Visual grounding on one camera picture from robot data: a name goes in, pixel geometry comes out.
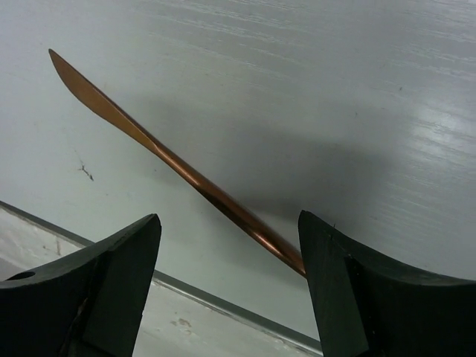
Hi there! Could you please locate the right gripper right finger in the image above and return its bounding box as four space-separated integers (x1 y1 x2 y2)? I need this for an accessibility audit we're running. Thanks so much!
298 211 475 356

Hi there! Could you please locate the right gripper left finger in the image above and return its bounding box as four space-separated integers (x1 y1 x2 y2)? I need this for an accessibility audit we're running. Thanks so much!
1 213 161 356

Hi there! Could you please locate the copper knife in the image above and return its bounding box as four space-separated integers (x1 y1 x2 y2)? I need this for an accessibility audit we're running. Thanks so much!
48 48 306 277

